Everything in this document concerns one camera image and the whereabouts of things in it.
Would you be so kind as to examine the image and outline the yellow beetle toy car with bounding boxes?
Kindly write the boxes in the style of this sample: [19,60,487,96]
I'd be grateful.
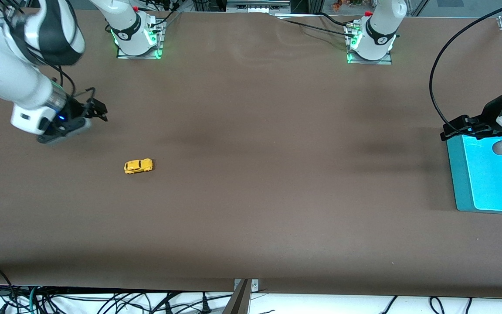
[123,158,153,175]

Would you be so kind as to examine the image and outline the teal plastic bin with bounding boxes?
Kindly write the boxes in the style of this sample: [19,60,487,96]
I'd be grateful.
[445,133,502,215]

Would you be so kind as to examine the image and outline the table cover sheet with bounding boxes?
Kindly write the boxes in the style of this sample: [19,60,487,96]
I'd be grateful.
[0,7,502,300]

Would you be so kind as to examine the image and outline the grey power strip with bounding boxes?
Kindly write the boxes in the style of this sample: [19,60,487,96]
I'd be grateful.
[226,0,292,14]

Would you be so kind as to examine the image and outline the dark aluminium bar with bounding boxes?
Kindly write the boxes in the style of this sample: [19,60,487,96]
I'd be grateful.
[222,279,252,314]

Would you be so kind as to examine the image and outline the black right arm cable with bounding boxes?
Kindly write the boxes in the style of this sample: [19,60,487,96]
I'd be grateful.
[0,0,99,102]

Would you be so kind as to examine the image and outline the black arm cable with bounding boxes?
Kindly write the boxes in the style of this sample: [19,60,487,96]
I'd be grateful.
[0,0,99,102]
[428,0,502,127]

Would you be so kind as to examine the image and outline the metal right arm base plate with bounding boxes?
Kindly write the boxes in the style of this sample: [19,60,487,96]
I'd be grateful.
[116,18,164,60]

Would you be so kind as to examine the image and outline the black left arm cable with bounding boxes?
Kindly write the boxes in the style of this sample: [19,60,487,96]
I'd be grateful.
[428,0,502,127]

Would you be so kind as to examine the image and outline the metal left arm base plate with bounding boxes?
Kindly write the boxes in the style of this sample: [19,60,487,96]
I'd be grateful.
[346,23,393,65]

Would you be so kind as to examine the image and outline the short black base cable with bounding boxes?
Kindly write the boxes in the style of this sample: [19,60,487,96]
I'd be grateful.
[319,12,353,28]

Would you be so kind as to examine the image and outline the long black base cable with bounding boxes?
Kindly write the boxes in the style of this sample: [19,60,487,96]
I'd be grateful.
[273,15,358,41]

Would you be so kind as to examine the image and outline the black cable tangle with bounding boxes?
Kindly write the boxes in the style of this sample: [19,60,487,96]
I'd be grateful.
[0,283,234,314]

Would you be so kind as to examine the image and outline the small metal table bracket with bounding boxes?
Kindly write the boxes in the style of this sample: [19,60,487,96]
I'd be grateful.
[233,279,260,292]

